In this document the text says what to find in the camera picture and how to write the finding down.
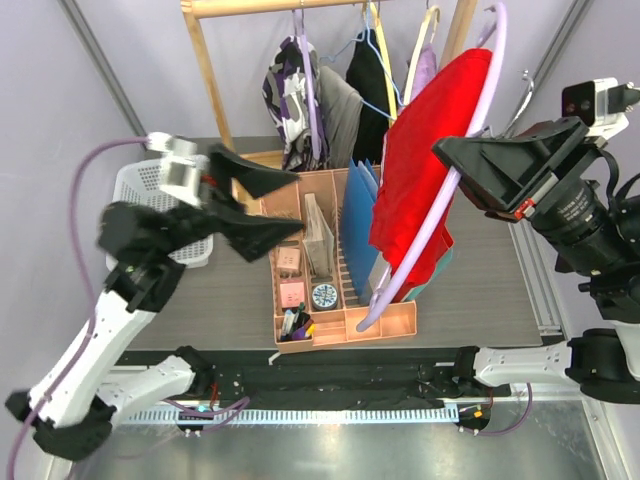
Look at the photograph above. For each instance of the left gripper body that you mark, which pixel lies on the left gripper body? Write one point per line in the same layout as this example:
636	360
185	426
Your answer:
212	190

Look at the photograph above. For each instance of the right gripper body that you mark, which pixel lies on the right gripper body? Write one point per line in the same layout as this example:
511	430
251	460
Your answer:
566	214

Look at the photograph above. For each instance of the lilac hanger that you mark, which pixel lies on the lilac hanger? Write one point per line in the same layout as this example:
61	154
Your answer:
382	298
299	29

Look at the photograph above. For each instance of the red trousers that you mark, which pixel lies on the red trousers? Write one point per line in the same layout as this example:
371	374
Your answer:
413	174

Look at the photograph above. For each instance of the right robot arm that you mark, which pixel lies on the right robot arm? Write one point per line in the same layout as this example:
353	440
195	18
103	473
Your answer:
602	362

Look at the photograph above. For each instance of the cream hanger right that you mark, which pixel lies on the cream hanger right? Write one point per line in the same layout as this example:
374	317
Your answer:
426	34

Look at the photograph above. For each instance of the cream yellow hanger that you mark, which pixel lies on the cream yellow hanger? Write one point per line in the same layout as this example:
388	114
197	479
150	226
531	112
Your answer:
375	39

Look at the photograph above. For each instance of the blue hanger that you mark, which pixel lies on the blue hanger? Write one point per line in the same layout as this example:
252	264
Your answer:
369	70

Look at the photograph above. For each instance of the pink socket cube upper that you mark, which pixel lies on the pink socket cube upper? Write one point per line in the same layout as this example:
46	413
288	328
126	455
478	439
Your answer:
288	259

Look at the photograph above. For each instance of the pink socket cube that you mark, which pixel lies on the pink socket cube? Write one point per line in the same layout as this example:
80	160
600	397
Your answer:
288	259
291	294

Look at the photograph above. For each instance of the beige book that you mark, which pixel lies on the beige book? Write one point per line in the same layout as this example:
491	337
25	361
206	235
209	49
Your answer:
318	239

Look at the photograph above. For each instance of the pink socket cube lower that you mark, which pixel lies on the pink socket cube lower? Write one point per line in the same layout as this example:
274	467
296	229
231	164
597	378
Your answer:
291	294

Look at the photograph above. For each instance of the white plastic basket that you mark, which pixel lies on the white plastic basket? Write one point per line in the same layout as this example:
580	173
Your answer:
138	183

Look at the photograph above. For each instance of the pink desk organizer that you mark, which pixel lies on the pink desk organizer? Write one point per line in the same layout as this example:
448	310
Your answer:
336	327

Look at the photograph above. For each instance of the red file folder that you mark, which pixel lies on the red file folder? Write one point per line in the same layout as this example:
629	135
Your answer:
445	243

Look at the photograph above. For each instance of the round patterned tin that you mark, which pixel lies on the round patterned tin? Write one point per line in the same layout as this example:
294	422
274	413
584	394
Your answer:
324	297

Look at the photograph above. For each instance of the purple camouflage garment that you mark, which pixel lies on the purple camouflage garment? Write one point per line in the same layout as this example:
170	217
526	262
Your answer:
285	96

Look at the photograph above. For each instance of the blue file folder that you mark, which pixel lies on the blue file folder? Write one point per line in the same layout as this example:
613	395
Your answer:
355	225

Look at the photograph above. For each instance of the pens in organizer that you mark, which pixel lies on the pens in organizer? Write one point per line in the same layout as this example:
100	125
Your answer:
297	324

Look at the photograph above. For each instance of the grey garment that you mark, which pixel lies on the grey garment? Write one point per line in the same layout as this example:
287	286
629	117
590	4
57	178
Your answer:
341	107

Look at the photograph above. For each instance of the teal folder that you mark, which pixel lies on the teal folder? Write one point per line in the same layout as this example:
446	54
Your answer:
441	265

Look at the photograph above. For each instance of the lilac purple garment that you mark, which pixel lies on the lilac purple garment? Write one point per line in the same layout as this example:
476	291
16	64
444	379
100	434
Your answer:
424	71

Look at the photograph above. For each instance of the black garment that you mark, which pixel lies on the black garment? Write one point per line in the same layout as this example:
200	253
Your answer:
365	74

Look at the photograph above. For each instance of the wooden clothes rack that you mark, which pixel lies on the wooden clothes rack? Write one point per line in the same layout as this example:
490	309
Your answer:
195	11

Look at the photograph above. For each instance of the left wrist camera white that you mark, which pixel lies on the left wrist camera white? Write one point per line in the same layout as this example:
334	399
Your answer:
181	167

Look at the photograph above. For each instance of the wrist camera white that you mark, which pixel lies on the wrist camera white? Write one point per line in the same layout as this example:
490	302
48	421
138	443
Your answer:
601	104
181	167

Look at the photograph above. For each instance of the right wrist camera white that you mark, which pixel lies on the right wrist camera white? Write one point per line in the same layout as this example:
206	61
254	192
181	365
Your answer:
601	104

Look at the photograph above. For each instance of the white slotted cable duct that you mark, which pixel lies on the white slotted cable duct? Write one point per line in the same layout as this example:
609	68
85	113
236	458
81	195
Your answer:
170	415

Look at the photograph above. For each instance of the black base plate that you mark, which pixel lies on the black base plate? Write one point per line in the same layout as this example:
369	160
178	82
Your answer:
363	379

